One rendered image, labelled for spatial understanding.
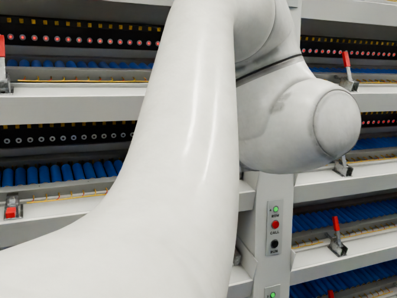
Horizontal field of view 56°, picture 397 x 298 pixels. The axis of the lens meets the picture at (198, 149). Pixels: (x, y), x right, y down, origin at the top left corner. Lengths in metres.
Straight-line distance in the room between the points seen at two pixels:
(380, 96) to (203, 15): 0.74
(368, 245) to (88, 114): 0.76
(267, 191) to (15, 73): 0.52
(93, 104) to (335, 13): 0.54
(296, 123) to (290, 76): 0.06
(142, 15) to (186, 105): 0.69
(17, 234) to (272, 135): 0.44
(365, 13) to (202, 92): 0.77
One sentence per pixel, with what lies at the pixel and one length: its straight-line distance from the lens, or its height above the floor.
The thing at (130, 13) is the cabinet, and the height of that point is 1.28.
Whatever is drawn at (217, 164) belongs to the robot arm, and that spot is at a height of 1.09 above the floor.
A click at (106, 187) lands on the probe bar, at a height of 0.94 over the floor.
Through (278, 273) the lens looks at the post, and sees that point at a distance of 0.89.
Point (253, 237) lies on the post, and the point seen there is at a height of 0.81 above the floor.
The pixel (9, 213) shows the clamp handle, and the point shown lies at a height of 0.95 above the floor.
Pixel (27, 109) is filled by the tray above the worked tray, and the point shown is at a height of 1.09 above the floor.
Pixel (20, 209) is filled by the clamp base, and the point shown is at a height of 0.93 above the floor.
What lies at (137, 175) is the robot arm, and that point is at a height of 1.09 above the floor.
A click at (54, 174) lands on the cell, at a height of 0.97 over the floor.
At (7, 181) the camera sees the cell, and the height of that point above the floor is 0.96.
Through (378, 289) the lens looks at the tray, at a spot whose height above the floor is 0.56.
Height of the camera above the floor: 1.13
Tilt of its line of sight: 9 degrees down
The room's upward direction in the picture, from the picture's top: straight up
